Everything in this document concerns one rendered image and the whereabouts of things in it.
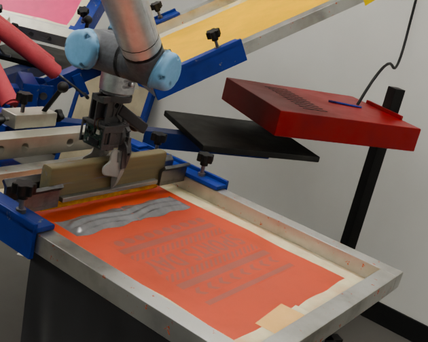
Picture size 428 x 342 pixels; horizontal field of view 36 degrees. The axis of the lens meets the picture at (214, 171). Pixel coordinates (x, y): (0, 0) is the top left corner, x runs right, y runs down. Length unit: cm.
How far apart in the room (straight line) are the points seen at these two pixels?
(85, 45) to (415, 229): 231
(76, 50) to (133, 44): 16
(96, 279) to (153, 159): 51
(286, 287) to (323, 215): 217
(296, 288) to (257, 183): 236
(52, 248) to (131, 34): 40
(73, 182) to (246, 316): 48
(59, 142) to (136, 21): 60
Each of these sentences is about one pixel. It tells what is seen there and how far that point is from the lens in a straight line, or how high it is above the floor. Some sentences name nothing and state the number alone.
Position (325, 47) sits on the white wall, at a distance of 339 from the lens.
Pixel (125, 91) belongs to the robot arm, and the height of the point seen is 122.
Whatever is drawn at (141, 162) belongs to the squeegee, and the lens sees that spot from 153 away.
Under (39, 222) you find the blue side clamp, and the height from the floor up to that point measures 100.
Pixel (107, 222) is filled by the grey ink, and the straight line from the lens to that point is 139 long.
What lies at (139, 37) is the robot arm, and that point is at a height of 137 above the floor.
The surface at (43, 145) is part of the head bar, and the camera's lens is 162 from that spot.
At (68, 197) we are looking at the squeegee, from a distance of 139.
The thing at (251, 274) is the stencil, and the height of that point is 96.
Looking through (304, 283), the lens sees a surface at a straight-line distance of 134.
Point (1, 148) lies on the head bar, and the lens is 156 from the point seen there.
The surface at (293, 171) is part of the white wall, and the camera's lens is 351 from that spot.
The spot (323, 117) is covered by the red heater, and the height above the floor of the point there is 110.
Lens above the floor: 152
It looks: 17 degrees down
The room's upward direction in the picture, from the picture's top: 13 degrees clockwise
